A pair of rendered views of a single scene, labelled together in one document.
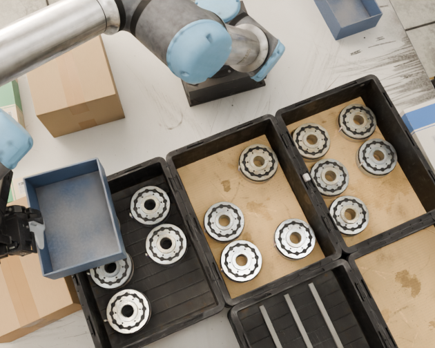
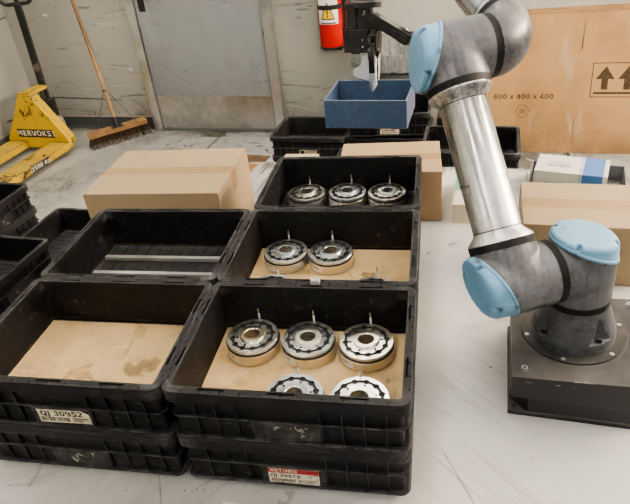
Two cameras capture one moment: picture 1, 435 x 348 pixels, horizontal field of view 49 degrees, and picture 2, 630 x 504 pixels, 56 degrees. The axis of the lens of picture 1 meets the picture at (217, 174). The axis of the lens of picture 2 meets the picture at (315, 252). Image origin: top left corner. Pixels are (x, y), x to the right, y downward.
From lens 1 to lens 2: 142 cm
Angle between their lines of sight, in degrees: 70
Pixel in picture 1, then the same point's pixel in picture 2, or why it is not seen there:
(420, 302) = (115, 366)
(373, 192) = (257, 385)
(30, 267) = not seen: hidden behind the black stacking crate
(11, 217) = (367, 29)
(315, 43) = not seen: outside the picture
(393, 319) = (128, 338)
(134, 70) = not seen: hidden behind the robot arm
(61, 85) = (550, 197)
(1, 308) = (361, 151)
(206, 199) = (365, 259)
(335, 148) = (341, 375)
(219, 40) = (420, 41)
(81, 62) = (576, 211)
